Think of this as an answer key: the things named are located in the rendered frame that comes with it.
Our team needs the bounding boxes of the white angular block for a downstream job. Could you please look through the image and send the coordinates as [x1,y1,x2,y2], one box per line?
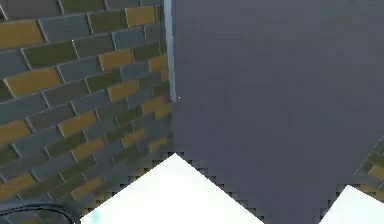
[79,152,265,224]
[319,184,384,224]

